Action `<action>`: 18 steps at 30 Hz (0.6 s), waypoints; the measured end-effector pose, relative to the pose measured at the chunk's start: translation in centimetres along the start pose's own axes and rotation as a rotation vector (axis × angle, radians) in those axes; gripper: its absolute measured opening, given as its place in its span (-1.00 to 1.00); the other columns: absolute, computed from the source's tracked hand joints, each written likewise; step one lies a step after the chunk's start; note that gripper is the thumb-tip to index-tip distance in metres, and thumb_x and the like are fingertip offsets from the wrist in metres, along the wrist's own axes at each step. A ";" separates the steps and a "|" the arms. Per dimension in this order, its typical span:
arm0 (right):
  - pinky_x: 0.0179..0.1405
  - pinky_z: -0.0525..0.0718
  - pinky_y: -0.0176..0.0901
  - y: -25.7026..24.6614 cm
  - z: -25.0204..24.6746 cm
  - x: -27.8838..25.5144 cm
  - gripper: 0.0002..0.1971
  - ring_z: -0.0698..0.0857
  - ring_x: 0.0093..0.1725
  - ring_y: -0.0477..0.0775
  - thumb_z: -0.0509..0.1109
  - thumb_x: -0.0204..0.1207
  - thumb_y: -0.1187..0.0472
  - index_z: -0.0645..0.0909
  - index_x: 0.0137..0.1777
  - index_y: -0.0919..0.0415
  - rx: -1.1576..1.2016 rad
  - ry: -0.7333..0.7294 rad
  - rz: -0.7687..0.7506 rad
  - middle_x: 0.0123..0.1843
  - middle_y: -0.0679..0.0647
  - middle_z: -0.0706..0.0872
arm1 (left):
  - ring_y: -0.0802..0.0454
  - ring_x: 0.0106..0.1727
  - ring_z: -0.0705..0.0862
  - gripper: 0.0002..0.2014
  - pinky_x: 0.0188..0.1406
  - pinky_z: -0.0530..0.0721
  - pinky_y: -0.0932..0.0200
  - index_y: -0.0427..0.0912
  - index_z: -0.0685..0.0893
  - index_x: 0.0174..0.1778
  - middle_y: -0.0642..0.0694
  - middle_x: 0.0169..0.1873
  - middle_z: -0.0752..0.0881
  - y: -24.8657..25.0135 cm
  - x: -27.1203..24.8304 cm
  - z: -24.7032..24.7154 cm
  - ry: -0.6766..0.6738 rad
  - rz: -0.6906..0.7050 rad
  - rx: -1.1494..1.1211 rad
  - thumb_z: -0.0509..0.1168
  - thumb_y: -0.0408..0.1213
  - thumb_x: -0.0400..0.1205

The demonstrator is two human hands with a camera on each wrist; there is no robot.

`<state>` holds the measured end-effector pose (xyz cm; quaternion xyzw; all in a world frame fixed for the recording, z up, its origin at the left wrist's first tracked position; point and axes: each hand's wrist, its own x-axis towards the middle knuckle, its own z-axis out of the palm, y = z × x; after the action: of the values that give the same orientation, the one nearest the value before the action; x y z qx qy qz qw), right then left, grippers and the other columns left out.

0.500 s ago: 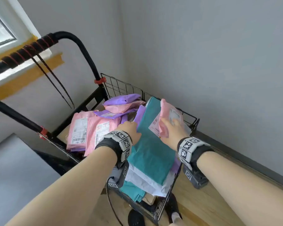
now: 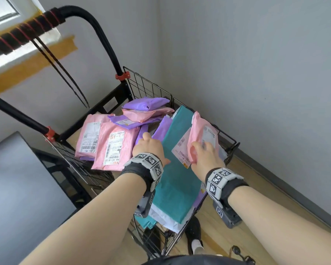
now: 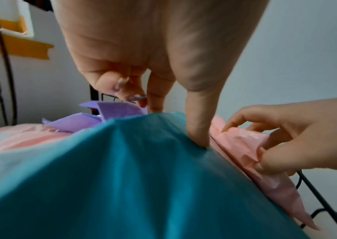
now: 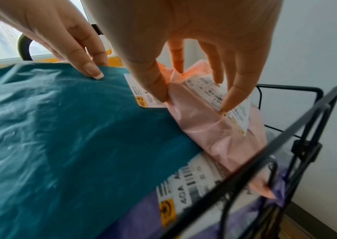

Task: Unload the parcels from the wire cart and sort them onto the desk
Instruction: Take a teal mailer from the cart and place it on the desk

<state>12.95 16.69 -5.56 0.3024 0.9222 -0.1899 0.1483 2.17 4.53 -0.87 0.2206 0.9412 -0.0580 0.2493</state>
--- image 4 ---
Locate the person's left hand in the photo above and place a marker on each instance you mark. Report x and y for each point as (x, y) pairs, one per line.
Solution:
(44, 25)

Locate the person's right hand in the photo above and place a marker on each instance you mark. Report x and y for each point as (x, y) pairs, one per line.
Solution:
(186, 21)

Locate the pink plastic package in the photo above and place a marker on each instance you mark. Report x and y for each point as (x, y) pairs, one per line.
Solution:
(209, 130)

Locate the teal mailer bag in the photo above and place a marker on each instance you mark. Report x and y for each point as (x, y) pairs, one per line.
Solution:
(67, 140)

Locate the purple plastic package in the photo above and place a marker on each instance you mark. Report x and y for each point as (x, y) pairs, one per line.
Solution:
(132, 224)

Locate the yellow tape strip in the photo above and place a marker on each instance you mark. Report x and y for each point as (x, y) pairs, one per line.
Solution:
(115, 61)

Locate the dark grey baseboard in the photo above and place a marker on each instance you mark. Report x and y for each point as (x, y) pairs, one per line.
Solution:
(328, 221)

